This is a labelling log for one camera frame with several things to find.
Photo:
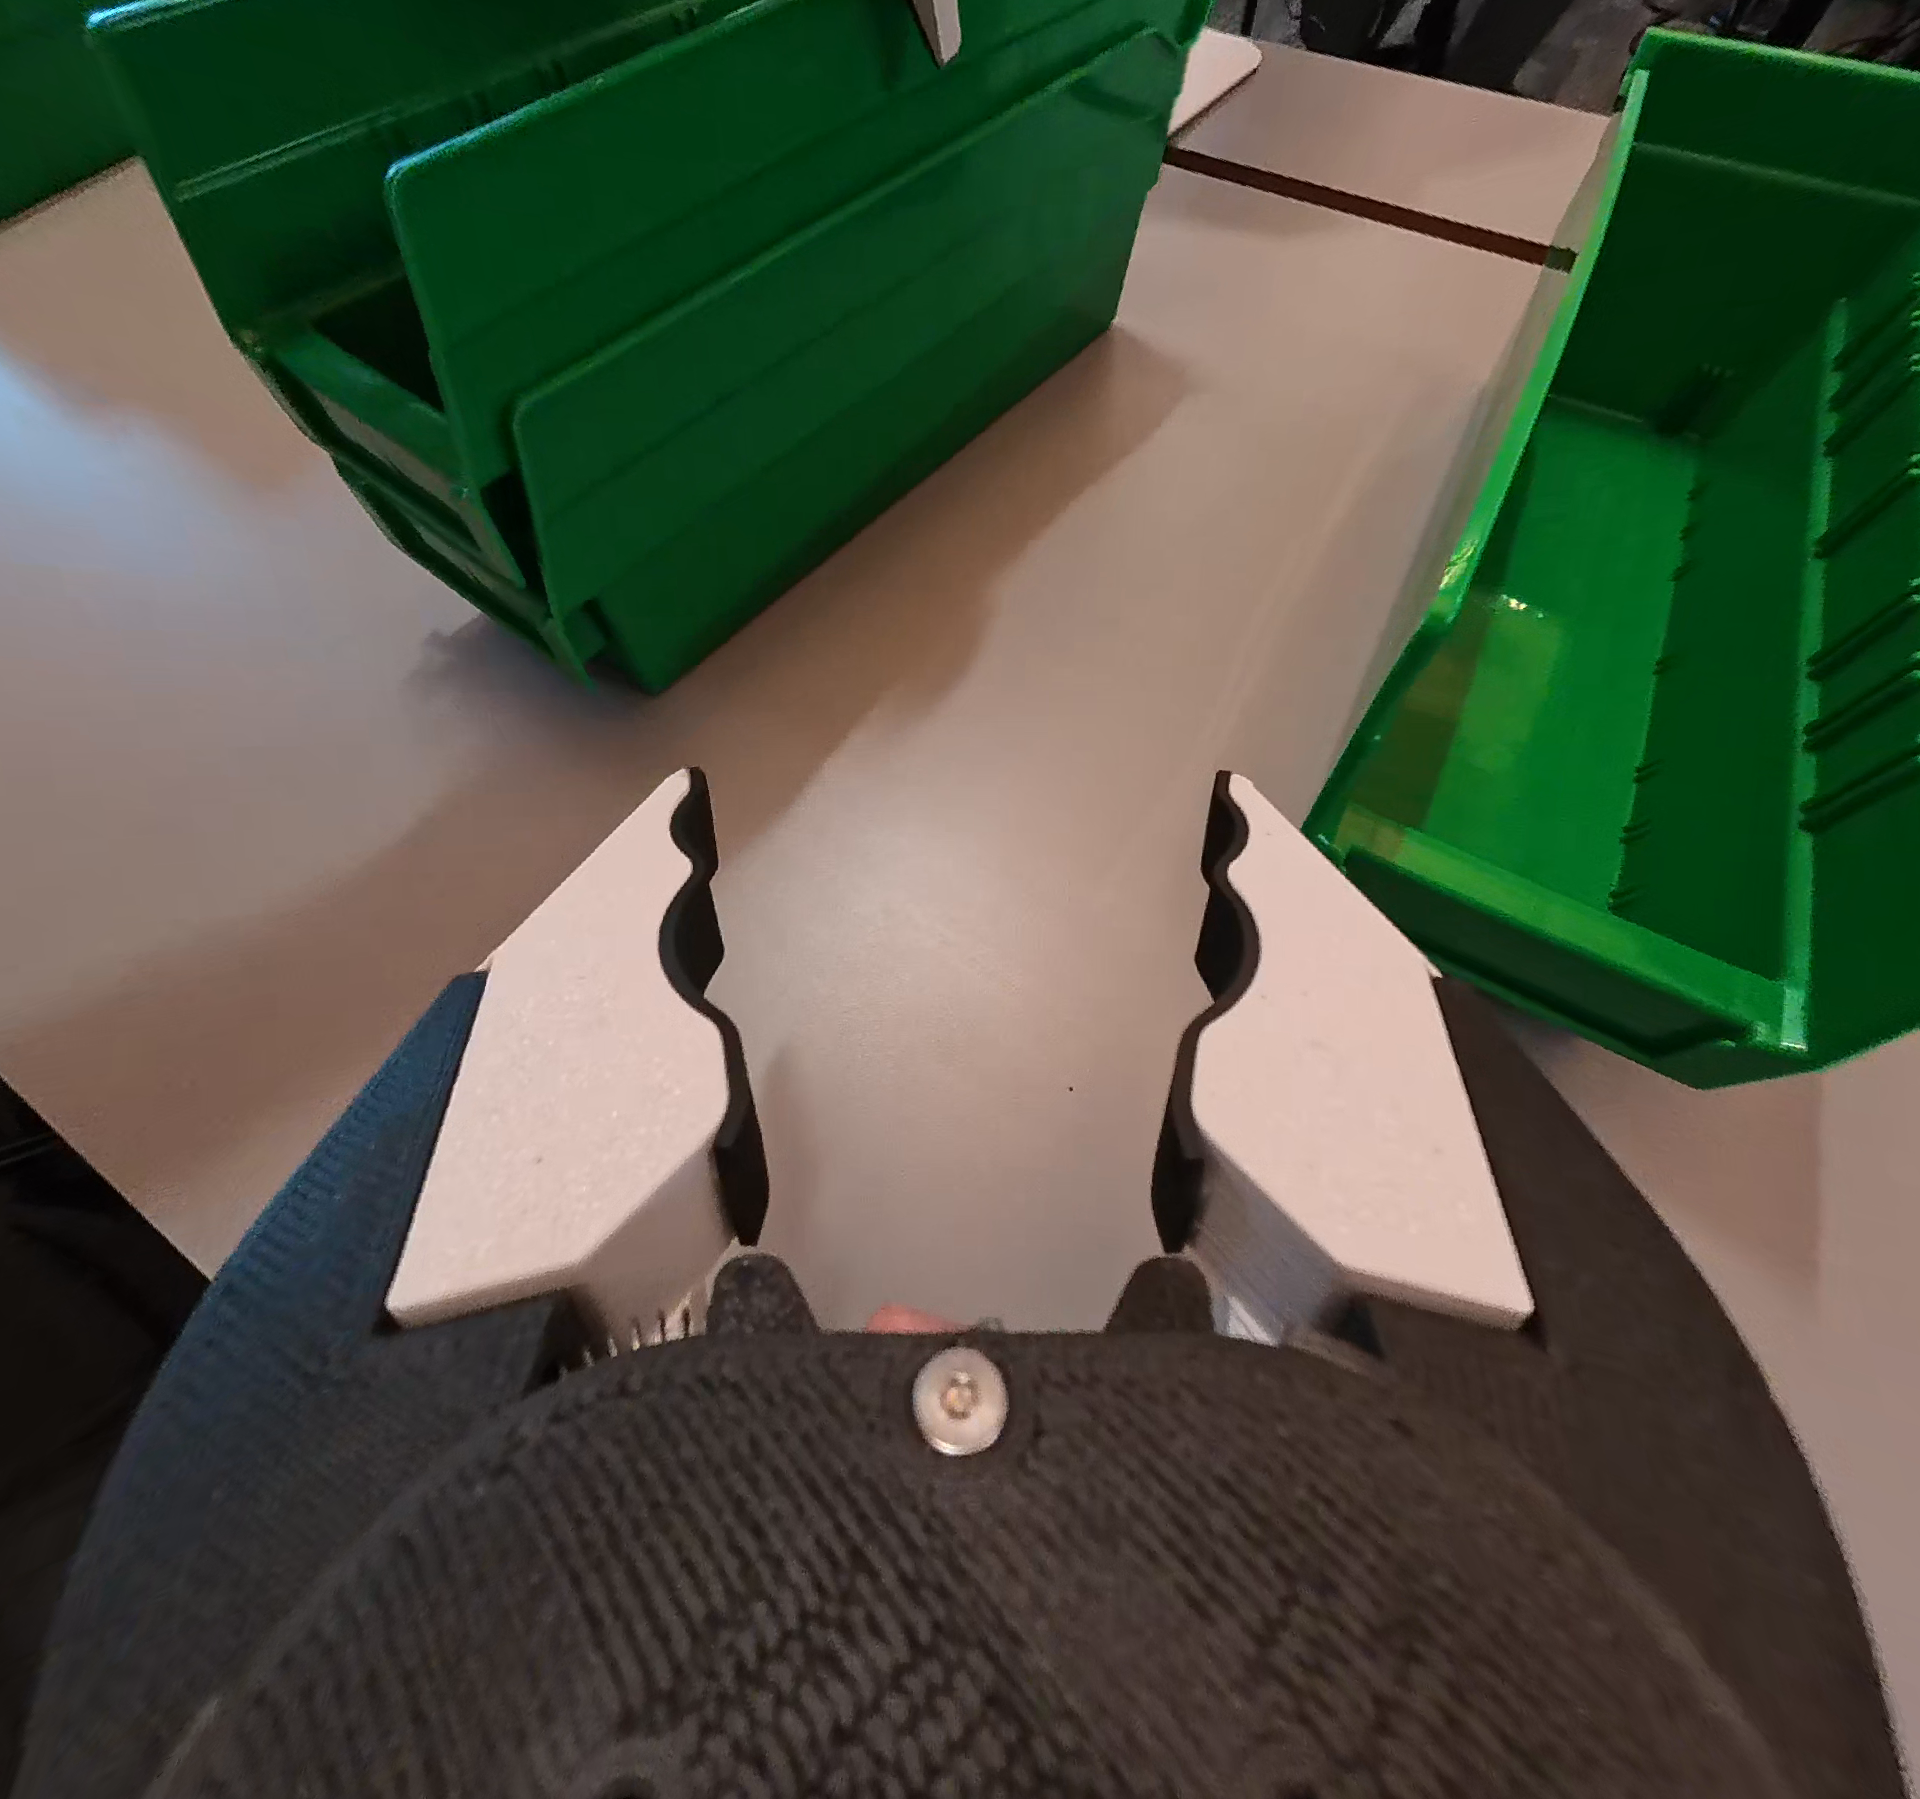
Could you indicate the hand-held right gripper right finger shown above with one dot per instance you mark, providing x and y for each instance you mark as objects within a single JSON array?
[{"x": 1351, "y": 1139}]

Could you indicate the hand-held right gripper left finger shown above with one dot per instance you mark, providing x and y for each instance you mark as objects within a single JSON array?
[{"x": 557, "y": 1139}]

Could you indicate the green plastic bin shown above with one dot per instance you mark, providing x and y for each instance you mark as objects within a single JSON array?
[
  {"x": 1590, "y": 630},
  {"x": 840, "y": 420},
  {"x": 450, "y": 44},
  {"x": 120, "y": 0}
]

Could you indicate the person's right hand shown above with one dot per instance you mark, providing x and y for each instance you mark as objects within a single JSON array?
[{"x": 900, "y": 1319}]

